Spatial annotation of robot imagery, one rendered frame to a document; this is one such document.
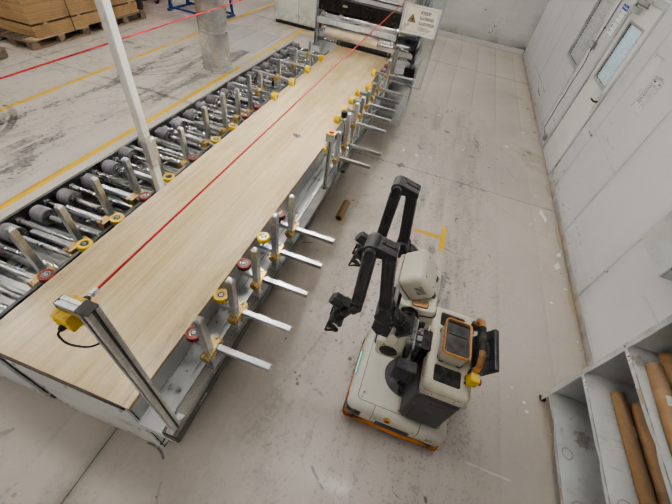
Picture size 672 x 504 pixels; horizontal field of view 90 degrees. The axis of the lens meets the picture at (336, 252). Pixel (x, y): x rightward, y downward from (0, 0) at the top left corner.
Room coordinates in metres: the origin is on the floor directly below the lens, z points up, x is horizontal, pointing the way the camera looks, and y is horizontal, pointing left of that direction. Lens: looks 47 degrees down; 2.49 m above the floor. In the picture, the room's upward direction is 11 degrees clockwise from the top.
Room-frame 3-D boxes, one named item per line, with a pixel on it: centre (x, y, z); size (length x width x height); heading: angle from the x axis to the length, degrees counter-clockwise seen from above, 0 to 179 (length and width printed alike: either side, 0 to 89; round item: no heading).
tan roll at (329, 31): (5.57, 0.17, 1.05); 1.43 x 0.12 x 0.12; 79
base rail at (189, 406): (2.85, 0.12, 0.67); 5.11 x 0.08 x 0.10; 169
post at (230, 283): (0.94, 0.48, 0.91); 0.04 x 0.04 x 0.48; 79
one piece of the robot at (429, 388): (1.01, -0.72, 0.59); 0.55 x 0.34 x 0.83; 169
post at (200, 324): (0.70, 0.52, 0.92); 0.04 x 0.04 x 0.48; 79
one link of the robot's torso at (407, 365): (1.00, -0.46, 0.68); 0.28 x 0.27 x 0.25; 169
